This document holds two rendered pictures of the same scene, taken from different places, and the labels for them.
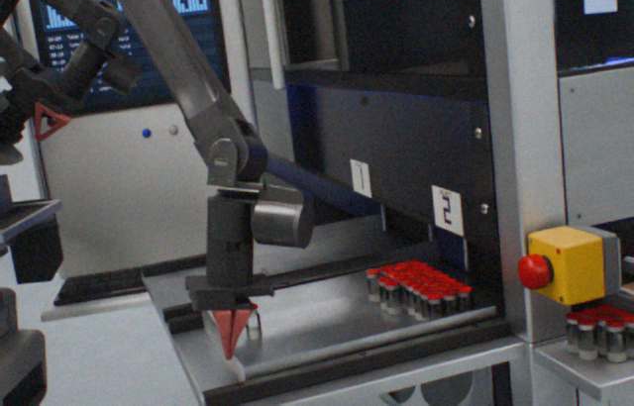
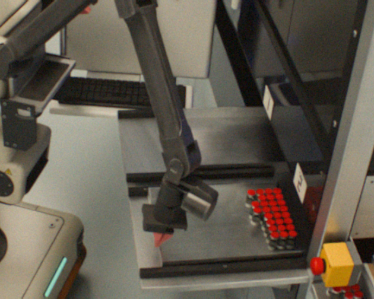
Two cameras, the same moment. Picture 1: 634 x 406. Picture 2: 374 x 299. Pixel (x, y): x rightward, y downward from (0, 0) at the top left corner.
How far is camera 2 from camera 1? 0.98 m
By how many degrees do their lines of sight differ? 27
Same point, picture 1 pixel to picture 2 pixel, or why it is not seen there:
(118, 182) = (112, 19)
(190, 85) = (167, 120)
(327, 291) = (222, 190)
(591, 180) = (369, 220)
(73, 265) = not seen: hidden behind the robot
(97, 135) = not seen: outside the picture
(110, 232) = (100, 48)
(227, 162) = (176, 172)
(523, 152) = (335, 206)
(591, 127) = not seen: outside the picture
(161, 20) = (158, 78)
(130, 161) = not seen: hidden behind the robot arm
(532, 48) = (355, 162)
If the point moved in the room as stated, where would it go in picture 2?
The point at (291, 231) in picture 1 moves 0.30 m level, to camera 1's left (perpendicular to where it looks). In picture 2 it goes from (201, 216) to (67, 194)
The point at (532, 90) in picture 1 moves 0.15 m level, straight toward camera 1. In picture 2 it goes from (349, 180) to (330, 224)
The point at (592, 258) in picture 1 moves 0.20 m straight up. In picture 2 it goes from (345, 272) to (366, 204)
